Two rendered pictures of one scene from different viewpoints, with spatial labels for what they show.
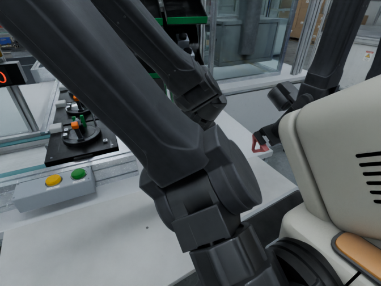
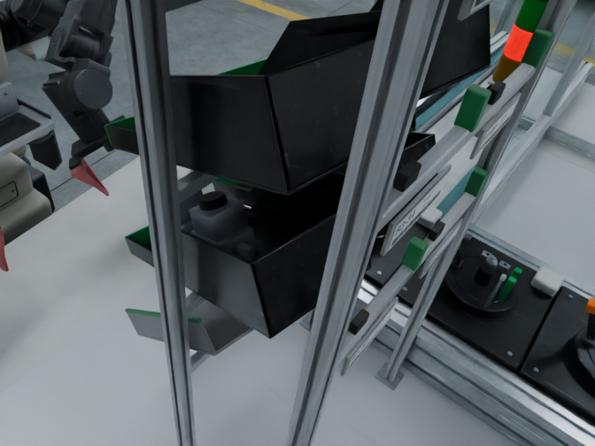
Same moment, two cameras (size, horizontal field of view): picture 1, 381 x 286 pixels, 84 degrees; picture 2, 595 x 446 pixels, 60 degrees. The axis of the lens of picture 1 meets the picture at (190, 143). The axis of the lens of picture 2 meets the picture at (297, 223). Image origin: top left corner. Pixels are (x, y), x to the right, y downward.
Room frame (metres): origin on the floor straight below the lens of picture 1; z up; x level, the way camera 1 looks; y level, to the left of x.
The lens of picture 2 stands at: (1.24, -0.13, 1.67)
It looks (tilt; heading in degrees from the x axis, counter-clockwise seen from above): 44 degrees down; 145
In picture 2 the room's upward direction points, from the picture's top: 9 degrees clockwise
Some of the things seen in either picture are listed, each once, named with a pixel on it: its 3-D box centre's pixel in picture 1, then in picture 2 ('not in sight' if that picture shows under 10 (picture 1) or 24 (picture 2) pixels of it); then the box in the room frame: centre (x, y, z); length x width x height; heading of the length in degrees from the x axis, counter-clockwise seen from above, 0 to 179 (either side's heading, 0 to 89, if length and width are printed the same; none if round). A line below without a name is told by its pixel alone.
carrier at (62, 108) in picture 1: (79, 101); (486, 272); (0.93, 0.52, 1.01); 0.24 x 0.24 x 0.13; 23
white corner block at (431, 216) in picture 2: (56, 129); (426, 219); (0.74, 0.55, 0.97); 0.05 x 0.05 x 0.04; 23
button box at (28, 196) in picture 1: (57, 188); not in sight; (0.46, 0.42, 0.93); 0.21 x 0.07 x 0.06; 113
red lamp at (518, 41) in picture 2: not in sight; (523, 42); (0.72, 0.64, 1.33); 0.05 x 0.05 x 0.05
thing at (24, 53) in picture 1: (28, 52); not in sight; (5.02, 3.62, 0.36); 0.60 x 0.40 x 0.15; 122
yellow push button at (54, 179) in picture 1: (53, 180); not in sight; (0.46, 0.42, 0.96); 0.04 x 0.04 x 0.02
